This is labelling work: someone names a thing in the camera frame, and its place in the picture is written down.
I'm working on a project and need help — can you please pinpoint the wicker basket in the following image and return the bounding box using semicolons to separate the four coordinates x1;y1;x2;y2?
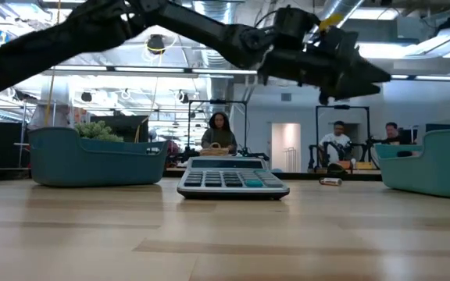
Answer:
199;142;230;157

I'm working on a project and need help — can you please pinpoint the ribbed silver ventilation duct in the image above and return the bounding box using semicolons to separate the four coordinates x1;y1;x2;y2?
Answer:
192;0;237;69

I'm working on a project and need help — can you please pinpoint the distant black gantry frame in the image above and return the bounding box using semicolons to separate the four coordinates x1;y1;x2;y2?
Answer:
314;104;371;173
187;99;249;157

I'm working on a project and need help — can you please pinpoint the long ceiling light bar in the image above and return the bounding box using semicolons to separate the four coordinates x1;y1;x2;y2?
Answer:
388;73;450;83
41;65;257;77

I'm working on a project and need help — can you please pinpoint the white fabric cover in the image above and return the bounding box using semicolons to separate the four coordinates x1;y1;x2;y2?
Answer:
27;84;72;130

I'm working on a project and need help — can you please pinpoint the black ceiling lamp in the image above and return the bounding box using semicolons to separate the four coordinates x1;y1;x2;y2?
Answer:
146;34;167;55

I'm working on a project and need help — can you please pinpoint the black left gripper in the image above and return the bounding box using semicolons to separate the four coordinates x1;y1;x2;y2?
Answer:
258;5;392;106

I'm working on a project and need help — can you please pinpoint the yellow tag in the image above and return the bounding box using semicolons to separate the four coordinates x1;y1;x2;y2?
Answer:
318;13;345;32

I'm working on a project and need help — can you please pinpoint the green artificial succulent plant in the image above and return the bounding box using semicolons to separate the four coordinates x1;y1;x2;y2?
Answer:
73;119;124;144

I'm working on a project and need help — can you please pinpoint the dark teal plastic bin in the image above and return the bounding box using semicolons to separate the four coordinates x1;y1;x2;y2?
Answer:
27;126;170;188

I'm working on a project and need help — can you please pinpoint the silver desk calculator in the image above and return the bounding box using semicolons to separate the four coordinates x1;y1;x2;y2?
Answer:
176;155;291;201

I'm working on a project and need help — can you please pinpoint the person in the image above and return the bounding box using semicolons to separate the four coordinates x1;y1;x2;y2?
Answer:
318;119;353;165
380;121;416;146
200;111;238;155

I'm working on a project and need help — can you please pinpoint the silver black battery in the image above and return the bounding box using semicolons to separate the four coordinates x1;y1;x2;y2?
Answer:
318;177;344;187

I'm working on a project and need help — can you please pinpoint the black monitor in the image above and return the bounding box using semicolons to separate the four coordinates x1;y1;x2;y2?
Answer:
90;115;150;144

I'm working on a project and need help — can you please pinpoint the long yellow cable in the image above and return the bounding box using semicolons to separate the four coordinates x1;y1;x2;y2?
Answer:
43;66;56;128

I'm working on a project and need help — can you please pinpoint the smooth silver ventilation duct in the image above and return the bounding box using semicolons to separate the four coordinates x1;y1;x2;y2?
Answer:
318;0;366;20

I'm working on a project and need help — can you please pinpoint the light turquoise plastic bin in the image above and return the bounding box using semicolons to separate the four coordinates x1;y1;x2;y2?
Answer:
376;128;450;200

